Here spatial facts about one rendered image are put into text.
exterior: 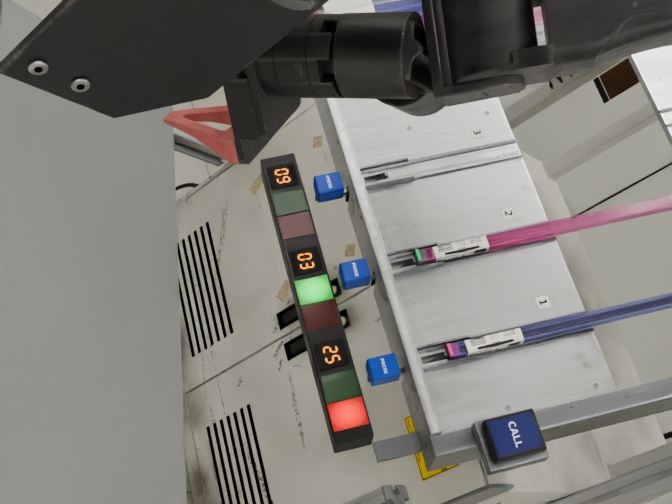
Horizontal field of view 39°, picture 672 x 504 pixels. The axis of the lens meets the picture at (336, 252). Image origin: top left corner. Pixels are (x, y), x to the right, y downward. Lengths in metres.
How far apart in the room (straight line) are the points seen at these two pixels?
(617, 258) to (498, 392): 2.09
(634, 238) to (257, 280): 1.70
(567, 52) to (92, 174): 0.50
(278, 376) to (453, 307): 0.55
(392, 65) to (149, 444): 0.39
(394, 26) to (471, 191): 0.47
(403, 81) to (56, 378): 0.37
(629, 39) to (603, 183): 2.51
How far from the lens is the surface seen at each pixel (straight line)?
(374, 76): 0.62
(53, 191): 0.89
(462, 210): 1.05
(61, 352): 0.81
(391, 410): 1.35
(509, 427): 0.91
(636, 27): 0.61
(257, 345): 1.53
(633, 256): 3.02
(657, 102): 1.19
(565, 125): 3.23
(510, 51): 0.60
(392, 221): 1.03
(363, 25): 0.63
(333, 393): 0.96
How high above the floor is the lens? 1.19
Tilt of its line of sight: 30 degrees down
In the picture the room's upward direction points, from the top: 58 degrees clockwise
